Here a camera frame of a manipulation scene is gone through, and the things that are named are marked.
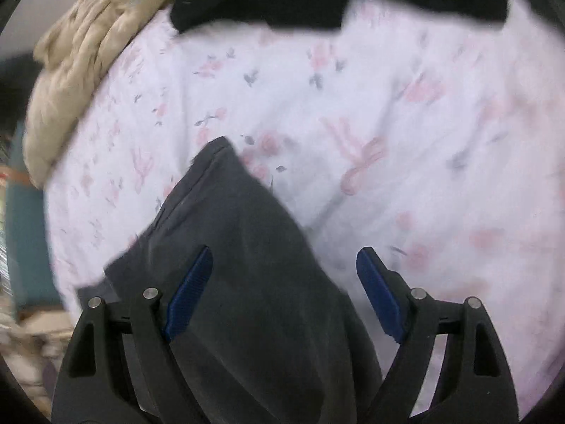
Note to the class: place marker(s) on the white floral bedsheet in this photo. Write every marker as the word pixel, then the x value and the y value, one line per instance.
pixel 397 97

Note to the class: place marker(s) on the beige quilted comforter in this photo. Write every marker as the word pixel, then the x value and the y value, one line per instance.
pixel 79 66

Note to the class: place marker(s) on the dark grey hoodie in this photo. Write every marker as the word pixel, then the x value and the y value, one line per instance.
pixel 247 251

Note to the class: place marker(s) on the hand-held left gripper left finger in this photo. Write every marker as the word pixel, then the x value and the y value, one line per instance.
pixel 190 293

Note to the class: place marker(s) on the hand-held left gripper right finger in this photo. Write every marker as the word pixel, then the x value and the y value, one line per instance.
pixel 379 296

